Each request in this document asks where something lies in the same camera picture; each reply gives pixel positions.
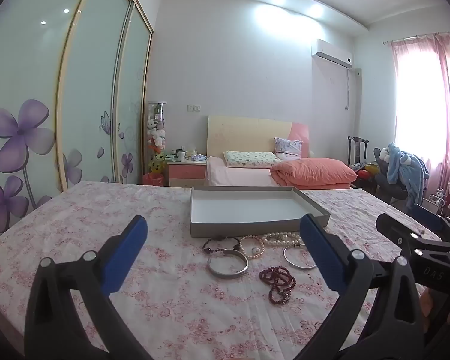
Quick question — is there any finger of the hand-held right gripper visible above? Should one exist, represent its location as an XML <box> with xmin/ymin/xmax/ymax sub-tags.
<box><xmin>376</xmin><ymin>213</ymin><xmax>450</xmax><ymax>257</ymax></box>
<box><xmin>412</xmin><ymin>204</ymin><xmax>450</xmax><ymax>242</ymax></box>

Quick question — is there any yellow plush toy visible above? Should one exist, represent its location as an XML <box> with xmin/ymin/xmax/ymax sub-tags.
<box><xmin>149</xmin><ymin>154</ymin><xmax>166</xmax><ymax>176</ymax></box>

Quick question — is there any floral pillow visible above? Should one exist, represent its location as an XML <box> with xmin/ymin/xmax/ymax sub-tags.
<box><xmin>223</xmin><ymin>151</ymin><xmax>282</xmax><ymax>169</ymax></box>

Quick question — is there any folded orange quilt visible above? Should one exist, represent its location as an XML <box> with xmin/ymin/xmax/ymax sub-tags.
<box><xmin>270</xmin><ymin>157</ymin><xmax>358</xmax><ymax>189</ymax></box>

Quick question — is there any pink pearl bracelet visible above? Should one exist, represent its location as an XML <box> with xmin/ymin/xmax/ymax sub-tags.
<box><xmin>237</xmin><ymin>235</ymin><xmax>266</xmax><ymax>259</ymax></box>

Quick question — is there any black bead bracelet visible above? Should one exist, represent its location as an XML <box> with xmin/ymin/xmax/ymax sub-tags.
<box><xmin>203</xmin><ymin>236</ymin><xmax>241</xmax><ymax>257</ymax></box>

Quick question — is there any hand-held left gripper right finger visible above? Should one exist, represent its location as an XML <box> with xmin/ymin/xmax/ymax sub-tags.
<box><xmin>296</xmin><ymin>213</ymin><xmax>424</xmax><ymax>360</ymax></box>

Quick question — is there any white pearl necklace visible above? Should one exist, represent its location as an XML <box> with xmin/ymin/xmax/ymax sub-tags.
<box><xmin>262</xmin><ymin>231</ymin><xmax>304</xmax><ymax>248</ymax></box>

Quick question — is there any grey cardboard tray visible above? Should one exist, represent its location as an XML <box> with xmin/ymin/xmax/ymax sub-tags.
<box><xmin>189</xmin><ymin>185</ymin><xmax>331</xmax><ymax>238</ymax></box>

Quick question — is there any colourful toys pile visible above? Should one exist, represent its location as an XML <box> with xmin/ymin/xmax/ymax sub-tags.
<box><xmin>354</xmin><ymin>163</ymin><xmax>379</xmax><ymax>181</ymax></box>

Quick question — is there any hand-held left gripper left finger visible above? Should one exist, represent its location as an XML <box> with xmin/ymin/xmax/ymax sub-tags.
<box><xmin>24</xmin><ymin>214</ymin><xmax>162</xmax><ymax>360</ymax></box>

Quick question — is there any flower print sliding wardrobe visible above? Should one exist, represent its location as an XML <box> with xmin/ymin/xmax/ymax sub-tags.
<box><xmin>0</xmin><ymin>0</ymin><xmax>154</xmax><ymax>248</ymax></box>

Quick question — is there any plush toy display tube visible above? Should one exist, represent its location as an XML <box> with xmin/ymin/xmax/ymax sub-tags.
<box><xmin>146</xmin><ymin>100</ymin><xmax>168</xmax><ymax>181</ymax></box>

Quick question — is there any grey office chair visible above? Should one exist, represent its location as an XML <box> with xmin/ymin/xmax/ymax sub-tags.
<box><xmin>373</xmin><ymin>148</ymin><xmax>409</xmax><ymax>200</ymax></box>

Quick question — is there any pink floral tablecloth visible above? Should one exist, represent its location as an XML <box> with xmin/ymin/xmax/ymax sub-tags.
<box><xmin>0</xmin><ymin>181</ymin><xmax>450</xmax><ymax>360</ymax></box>

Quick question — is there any beige and pink headboard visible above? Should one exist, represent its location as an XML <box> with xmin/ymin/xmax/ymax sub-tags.
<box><xmin>207</xmin><ymin>115</ymin><xmax>310</xmax><ymax>158</ymax></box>

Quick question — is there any air conditioner pipe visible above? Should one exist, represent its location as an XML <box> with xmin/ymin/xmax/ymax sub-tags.
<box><xmin>344</xmin><ymin>68</ymin><xmax>352</xmax><ymax>111</ymax></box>

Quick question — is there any purple print pillow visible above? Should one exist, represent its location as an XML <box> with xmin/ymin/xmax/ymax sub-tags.
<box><xmin>274</xmin><ymin>137</ymin><xmax>303</xmax><ymax>160</ymax></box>

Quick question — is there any bed with pink sheet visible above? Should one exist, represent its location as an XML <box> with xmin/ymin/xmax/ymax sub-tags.
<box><xmin>205</xmin><ymin>156</ymin><xmax>351</xmax><ymax>190</ymax></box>

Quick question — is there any wide silver bangle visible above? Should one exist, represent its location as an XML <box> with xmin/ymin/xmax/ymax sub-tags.
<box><xmin>207</xmin><ymin>248</ymin><xmax>249</xmax><ymax>280</ymax></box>

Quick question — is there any dark red bead bracelet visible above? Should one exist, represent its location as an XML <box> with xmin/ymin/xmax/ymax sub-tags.
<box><xmin>259</xmin><ymin>266</ymin><xmax>297</xmax><ymax>305</ymax></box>

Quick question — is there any blue plush garment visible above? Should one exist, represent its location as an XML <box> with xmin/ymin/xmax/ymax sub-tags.
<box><xmin>382</xmin><ymin>142</ymin><xmax>430</xmax><ymax>207</ymax></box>

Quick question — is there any white air conditioner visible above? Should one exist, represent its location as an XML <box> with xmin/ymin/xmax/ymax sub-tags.
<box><xmin>310</xmin><ymin>38</ymin><xmax>354</xmax><ymax>69</ymax></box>

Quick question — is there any pink nightstand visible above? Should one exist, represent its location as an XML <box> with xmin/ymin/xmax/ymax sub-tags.
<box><xmin>167</xmin><ymin>157</ymin><xmax>208</xmax><ymax>187</ymax></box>

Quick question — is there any thin silver bangle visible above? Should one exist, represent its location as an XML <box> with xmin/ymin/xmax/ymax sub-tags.
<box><xmin>283</xmin><ymin>244</ymin><xmax>319</xmax><ymax>269</ymax></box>

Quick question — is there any dark wooden chair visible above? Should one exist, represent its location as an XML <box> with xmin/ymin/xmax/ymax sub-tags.
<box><xmin>347</xmin><ymin>136</ymin><xmax>369</xmax><ymax>169</ymax></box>

